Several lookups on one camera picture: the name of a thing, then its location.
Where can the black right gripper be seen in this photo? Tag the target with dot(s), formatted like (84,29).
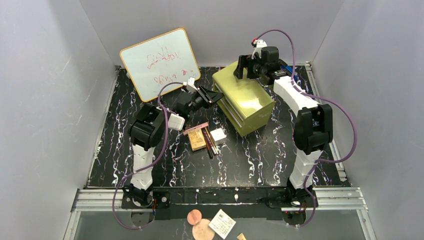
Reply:
(247,64)

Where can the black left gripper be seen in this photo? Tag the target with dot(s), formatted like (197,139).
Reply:
(202,97)

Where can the green metal drawer box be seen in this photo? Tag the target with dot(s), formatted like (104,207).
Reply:
(245,102)

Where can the orange makeup box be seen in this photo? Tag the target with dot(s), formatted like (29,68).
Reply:
(196,139)

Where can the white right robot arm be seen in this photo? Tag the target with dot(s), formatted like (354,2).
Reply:
(301,104)

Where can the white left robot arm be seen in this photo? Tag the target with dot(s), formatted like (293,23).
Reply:
(149,137)

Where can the dark red makeup pencil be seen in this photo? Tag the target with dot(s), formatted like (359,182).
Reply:
(208,143)

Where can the pink flat makeup box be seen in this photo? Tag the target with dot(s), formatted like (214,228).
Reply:
(200,126)

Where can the small white box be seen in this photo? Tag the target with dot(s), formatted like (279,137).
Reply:
(218,136)

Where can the blue object behind box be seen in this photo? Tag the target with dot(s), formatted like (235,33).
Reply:
(287,70)

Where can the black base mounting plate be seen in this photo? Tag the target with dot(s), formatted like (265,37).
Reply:
(269,202)

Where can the small pink round pad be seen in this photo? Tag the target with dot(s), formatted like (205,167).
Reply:
(194,217)

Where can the white printed paper card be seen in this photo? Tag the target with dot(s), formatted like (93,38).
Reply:
(222,224)

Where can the large pink round pad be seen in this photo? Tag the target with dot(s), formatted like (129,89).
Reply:
(202,231)

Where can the small tan wood piece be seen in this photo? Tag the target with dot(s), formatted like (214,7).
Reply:
(241,237)

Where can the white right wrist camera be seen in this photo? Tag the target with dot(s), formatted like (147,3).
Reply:
(258,44)

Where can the whiteboard with orange frame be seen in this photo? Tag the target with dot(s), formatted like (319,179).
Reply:
(158,61)

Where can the aluminium right side rail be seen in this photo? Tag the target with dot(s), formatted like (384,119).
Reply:
(323,129)

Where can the aluminium frame rail front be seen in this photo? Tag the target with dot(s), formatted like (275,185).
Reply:
(329,198)

